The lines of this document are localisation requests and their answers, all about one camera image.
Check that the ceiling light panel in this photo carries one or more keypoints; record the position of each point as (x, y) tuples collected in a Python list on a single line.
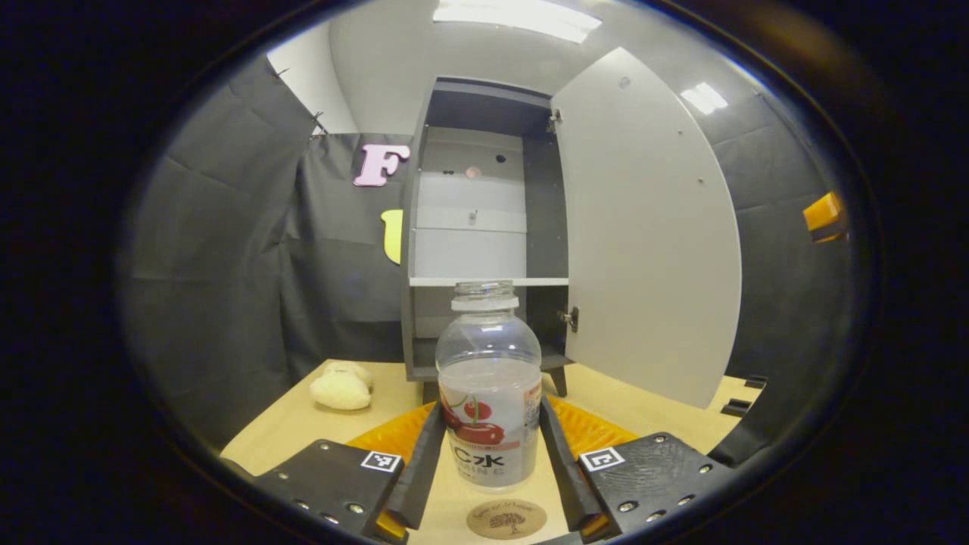
[(704, 98), (522, 17)]

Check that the black backdrop cloth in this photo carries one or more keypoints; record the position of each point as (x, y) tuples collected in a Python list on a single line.
[(227, 265)]

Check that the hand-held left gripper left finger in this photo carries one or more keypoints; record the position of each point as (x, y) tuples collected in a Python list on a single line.
[(424, 469)]

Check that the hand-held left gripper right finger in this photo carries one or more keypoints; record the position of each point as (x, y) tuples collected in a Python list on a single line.
[(560, 469)]

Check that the dark grey cabinet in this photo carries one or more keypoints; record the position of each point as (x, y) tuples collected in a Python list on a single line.
[(545, 227)]

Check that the cream plush toy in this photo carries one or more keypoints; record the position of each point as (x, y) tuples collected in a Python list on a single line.
[(341, 390)]

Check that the light grey cabinet door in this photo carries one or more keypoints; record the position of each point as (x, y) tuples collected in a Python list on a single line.
[(651, 242)]

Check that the clear plastic bottle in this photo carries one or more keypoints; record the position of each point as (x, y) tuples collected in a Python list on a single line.
[(488, 393)]

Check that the metal door hinge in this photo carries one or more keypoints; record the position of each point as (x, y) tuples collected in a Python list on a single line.
[(555, 119), (570, 319)]

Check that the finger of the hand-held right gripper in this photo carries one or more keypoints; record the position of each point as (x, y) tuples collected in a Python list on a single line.
[(824, 216)]

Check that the round brown coaster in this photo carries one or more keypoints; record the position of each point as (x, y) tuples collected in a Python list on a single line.
[(507, 521)]

